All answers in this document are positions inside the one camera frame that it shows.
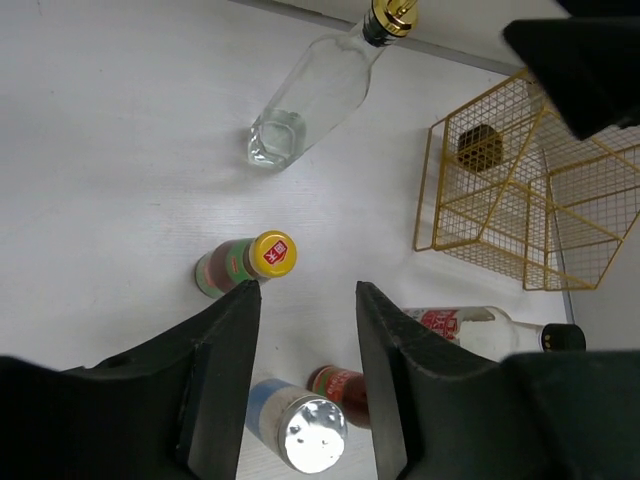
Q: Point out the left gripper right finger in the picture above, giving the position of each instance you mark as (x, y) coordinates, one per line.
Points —
(438, 411)

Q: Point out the silver lid shaker right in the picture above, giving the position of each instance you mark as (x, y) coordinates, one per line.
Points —
(307, 431)

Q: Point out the yellow cap sauce bottle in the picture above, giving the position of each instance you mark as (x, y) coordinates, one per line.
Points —
(346, 388)
(272, 254)

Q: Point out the yellow cap sauce bottle front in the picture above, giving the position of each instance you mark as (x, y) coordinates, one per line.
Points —
(346, 388)

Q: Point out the red label soy sauce bottle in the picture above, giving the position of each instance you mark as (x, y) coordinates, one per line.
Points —
(490, 332)

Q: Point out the yellow wire rack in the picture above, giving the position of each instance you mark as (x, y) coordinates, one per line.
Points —
(553, 215)

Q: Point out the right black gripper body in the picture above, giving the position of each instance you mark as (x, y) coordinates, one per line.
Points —
(588, 67)

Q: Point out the clear liquid glass bottle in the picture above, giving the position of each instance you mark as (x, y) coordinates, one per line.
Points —
(329, 82)

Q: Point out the dark sauce glass bottle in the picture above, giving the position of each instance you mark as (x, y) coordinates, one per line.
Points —
(480, 148)

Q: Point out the yellow cap sauce bottle rear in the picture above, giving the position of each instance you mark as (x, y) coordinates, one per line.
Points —
(272, 254)

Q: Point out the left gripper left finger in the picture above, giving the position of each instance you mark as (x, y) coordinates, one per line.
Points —
(172, 407)

